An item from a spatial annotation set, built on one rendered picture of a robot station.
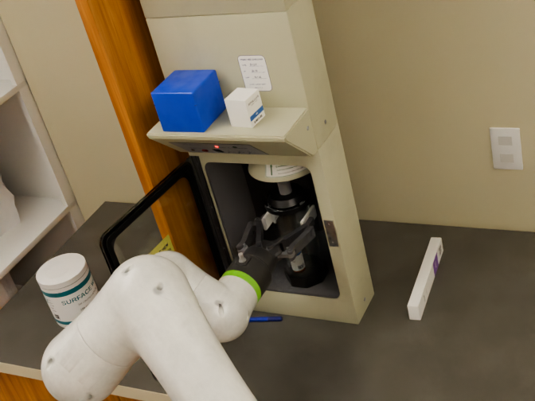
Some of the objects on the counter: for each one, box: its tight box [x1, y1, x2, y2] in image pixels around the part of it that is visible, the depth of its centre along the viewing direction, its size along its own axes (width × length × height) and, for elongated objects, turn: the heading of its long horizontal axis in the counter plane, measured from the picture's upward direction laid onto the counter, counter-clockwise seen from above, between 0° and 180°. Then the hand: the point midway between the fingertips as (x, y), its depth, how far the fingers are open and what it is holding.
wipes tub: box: [36, 253, 99, 328], centre depth 228 cm, size 13×13×15 cm
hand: (290, 214), depth 200 cm, fingers closed on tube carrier, 9 cm apart
